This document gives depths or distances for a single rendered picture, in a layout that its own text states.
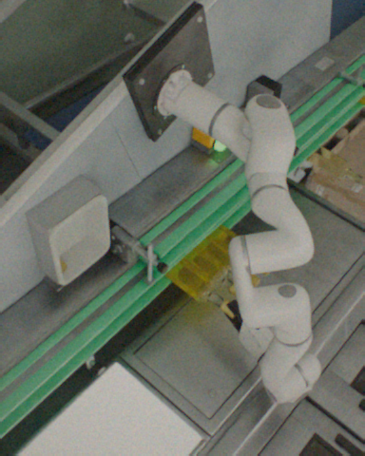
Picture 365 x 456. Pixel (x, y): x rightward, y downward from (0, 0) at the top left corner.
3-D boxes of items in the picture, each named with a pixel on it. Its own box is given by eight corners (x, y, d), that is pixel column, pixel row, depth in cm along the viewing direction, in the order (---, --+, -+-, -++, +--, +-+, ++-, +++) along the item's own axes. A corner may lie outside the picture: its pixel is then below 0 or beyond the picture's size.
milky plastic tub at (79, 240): (39, 270, 147) (62, 289, 144) (25, 214, 130) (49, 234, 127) (88, 232, 156) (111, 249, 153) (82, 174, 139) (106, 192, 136)
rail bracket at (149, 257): (127, 270, 157) (161, 296, 152) (125, 232, 144) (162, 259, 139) (135, 263, 159) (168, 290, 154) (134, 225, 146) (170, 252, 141)
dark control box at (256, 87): (244, 103, 189) (264, 115, 186) (247, 84, 183) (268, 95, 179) (259, 92, 193) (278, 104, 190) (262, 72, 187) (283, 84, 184)
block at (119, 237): (108, 253, 158) (126, 266, 156) (106, 231, 151) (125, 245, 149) (118, 245, 160) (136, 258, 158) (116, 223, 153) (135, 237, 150)
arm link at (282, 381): (294, 307, 130) (300, 362, 143) (249, 337, 126) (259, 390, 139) (319, 330, 124) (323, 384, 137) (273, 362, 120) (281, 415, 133)
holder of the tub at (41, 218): (42, 279, 152) (61, 296, 149) (25, 212, 131) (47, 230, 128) (89, 242, 160) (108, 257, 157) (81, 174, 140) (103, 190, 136)
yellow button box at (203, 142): (190, 143, 175) (208, 155, 172) (191, 124, 169) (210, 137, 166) (204, 133, 178) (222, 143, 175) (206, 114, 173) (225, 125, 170)
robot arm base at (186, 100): (145, 96, 138) (196, 125, 132) (176, 54, 138) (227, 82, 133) (165, 121, 152) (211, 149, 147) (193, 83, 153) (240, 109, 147)
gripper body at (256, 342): (279, 359, 152) (253, 328, 158) (286, 341, 145) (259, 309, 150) (258, 373, 149) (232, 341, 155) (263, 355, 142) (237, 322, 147)
